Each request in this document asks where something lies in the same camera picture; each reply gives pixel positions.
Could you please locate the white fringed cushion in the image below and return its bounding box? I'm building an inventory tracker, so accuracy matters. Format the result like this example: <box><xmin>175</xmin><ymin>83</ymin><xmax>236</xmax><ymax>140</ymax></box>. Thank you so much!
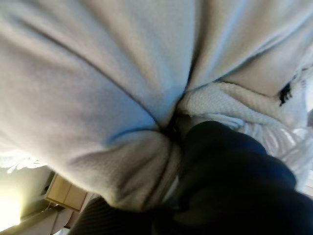
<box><xmin>0</xmin><ymin>0</ymin><xmax>313</xmax><ymax>211</ymax></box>

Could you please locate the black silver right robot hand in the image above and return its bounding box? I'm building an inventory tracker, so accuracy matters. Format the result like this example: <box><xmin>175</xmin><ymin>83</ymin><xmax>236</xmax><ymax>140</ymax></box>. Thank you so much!
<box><xmin>70</xmin><ymin>121</ymin><xmax>313</xmax><ymax>235</ymax></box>

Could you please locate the light wooden cabinet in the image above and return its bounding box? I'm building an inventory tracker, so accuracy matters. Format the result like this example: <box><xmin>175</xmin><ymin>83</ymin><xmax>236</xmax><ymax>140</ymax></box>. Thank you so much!
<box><xmin>45</xmin><ymin>173</ymin><xmax>88</xmax><ymax>212</ymax></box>

